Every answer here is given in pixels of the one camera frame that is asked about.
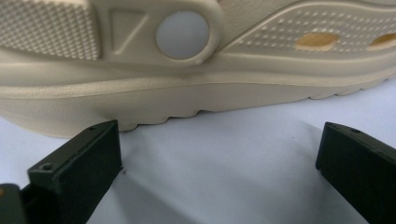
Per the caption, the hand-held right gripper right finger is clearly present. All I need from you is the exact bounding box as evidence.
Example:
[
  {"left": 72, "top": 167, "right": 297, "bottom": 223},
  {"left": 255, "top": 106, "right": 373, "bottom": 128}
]
[{"left": 315, "top": 121, "right": 396, "bottom": 224}]

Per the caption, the beige clog slipper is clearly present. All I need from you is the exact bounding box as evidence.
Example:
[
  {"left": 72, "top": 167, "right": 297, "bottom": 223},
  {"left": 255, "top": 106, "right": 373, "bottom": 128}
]
[{"left": 0, "top": 0, "right": 396, "bottom": 139}]

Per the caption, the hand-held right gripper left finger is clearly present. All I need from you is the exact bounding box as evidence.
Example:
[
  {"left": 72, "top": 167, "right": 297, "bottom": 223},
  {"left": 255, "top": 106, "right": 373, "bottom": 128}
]
[{"left": 20, "top": 119, "right": 123, "bottom": 224}]

